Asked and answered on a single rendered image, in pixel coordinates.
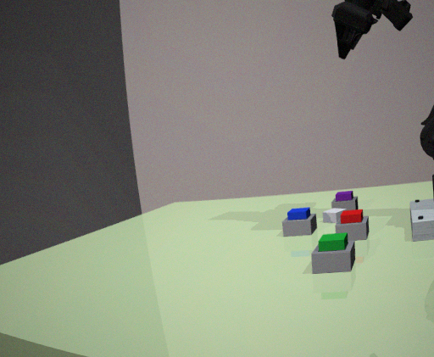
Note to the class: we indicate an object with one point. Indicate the blue button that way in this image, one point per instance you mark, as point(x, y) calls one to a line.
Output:
point(299, 222)

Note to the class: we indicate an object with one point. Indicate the green button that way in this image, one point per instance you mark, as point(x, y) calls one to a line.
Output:
point(334, 253)

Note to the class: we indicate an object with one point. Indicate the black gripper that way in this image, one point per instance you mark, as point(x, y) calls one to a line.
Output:
point(352, 19)

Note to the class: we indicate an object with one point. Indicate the purple button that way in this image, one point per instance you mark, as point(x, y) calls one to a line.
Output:
point(345, 200)

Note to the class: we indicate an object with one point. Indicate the red button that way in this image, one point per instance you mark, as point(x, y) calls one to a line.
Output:
point(354, 223)

